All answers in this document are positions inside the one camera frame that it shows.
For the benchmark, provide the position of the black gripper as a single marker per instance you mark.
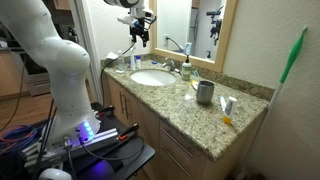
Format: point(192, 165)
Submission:
point(139, 28)

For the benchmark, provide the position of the white tube with yellow cap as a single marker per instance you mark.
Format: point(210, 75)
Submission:
point(230, 108)

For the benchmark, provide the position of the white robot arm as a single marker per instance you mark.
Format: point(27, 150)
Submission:
point(60, 60)

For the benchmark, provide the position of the tall white tube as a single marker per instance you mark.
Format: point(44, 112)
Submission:
point(132, 59)

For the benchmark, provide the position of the small bottle with blue cap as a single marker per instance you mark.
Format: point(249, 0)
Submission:
point(138, 63)

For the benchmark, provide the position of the small blue container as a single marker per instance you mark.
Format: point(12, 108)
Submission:
point(154, 62)

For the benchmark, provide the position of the wooden framed mirror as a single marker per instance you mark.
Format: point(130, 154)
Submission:
point(173, 23)

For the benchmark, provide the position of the chrome faucet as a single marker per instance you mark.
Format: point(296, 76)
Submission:
point(170, 64)

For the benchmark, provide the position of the white oval sink basin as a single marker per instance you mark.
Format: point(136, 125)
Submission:
point(153, 77)

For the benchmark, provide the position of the green soap pump bottle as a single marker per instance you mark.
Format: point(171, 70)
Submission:
point(186, 70)

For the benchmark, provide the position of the toothbrush with blue head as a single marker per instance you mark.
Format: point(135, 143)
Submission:
point(195, 78)

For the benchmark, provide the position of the black and orange clamp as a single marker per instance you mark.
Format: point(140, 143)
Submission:
point(128, 131)
point(106, 110)

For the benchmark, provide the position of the wooden vanity cabinet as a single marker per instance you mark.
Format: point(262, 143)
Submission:
point(146, 123)

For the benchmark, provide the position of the grey metal cup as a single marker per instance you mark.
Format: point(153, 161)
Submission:
point(205, 92)

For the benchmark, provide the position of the stainless steel oven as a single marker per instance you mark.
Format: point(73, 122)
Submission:
point(35, 75)

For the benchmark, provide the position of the black cart table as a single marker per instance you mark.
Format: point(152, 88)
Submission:
point(133, 156)

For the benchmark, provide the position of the white round object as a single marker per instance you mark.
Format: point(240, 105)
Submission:
point(55, 174)

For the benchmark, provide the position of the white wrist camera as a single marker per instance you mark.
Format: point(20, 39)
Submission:
point(126, 20)

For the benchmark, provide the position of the white door frame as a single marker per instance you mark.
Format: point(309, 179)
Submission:
point(85, 43)

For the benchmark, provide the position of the aluminium robot mount rails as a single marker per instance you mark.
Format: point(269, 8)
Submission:
point(100, 138)

